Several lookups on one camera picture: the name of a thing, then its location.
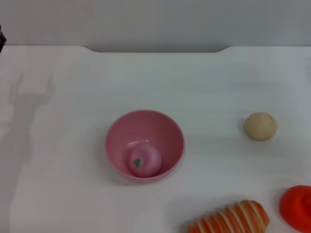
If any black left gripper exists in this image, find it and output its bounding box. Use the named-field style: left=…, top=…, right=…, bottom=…
left=0, top=24, right=7, bottom=53

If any pink bowl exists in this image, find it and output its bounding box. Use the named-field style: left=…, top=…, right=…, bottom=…
left=104, top=109, right=185, bottom=182

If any pink toy peach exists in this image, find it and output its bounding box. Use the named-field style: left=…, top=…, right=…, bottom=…
left=128, top=143, right=163, bottom=178

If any beige toy bun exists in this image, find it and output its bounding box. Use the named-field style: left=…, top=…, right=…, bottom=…
left=243, top=112, right=277, bottom=141

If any orange white striped toy bread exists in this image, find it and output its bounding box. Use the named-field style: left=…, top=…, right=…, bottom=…
left=187, top=199, right=270, bottom=233

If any red orange toy food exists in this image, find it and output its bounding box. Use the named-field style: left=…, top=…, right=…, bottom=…
left=278, top=185, right=311, bottom=233

